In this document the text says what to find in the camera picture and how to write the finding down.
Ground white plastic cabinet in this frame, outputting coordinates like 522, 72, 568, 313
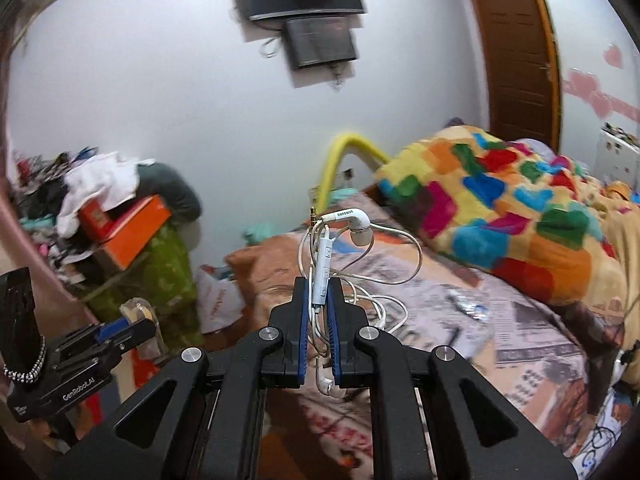
597, 122, 640, 191

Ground clear plastic wrapper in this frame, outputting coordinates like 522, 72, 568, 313
120, 297, 157, 323

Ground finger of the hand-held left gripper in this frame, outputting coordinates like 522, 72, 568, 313
97, 317, 157, 346
102, 334, 157, 357

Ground pink heart stickers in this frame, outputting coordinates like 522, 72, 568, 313
550, 0, 640, 121

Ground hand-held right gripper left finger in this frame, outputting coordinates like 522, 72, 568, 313
50, 276, 308, 480

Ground black white braided cord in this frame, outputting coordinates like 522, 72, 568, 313
4, 335, 47, 386

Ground white plastic bag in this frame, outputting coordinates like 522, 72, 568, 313
195, 265, 246, 333

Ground white wired earphones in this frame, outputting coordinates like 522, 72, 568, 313
298, 206, 423, 401

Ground grey cushion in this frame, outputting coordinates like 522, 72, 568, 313
137, 161, 203, 221

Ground yellow foam tube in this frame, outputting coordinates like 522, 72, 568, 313
316, 132, 393, 211

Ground printed bed sheet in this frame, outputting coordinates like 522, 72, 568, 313
225, 200, 626, 480

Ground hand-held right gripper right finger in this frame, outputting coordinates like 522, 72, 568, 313
327, 276, 578, 480

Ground pile of clothes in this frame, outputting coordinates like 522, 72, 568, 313
10, 147, 101, 281

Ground red paper bag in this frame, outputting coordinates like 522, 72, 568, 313
131, 345, 166, 391

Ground red box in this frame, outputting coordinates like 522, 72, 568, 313
77, 199, 113, 233

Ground white cloth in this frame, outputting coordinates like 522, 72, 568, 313
56, 152, 156, 238

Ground small black wall monitor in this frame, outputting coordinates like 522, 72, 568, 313
284, 16, 360, 71

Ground orange box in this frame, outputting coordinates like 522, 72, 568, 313
95, 195, 173, 271

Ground silver foil wrapper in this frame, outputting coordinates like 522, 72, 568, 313
447, 287, 493, 321

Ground brown wooden door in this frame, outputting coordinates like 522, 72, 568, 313
462, 0, 563, 153

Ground colourful patchwork blanket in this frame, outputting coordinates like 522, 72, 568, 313
374, 125, 640, 351

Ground green patterned bag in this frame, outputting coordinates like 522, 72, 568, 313
82, 222, 201, 336

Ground white sliding wardrobe door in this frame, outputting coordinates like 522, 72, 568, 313
530, 0, 640, 161

